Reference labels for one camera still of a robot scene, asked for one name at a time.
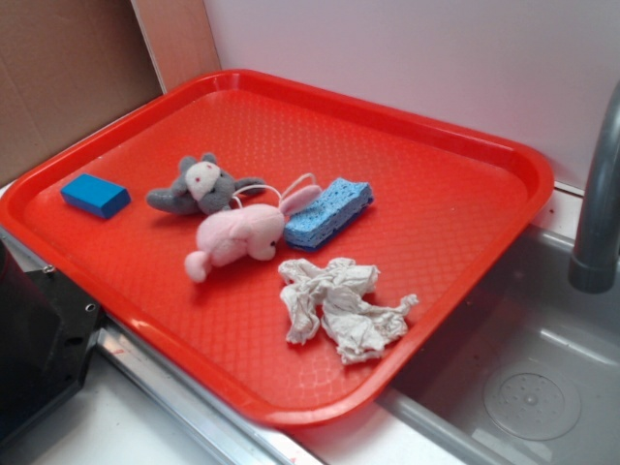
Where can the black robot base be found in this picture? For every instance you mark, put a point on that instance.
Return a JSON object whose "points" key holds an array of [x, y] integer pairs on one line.
{"points": [[49, 327]]}

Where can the crumpled white paper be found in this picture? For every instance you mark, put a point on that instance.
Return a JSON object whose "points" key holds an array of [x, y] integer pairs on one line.
{"points": [[332, 298]]}

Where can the red plastic tray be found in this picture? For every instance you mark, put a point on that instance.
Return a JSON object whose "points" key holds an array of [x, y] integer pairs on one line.
{"points": [[448, 202]]}

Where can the blue sponge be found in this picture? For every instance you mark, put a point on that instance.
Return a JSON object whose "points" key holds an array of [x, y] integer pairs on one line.
{"points": [[328, 215]]}

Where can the pink plush bunny toy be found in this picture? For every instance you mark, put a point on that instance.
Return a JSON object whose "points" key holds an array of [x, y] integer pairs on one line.
{"points": [[247, 231]]}

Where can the grey plush animal toy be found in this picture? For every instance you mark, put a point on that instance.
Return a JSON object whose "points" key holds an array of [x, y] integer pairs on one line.
{"points": [[202, 186]]}

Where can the blue rectangular block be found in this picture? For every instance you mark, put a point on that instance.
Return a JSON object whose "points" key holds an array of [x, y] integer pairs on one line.
{"points": [[96, 196]]}

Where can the grey sink basin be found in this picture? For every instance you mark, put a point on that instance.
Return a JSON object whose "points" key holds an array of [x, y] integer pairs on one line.
{"points": [[525, 370]]}

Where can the grey faucet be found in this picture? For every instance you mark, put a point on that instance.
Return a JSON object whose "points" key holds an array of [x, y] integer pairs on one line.
{"points": [[595, 253]]}

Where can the brown cardboard panel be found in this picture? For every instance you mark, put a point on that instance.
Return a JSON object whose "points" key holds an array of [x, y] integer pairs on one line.
{"points": [[69, 68]]}

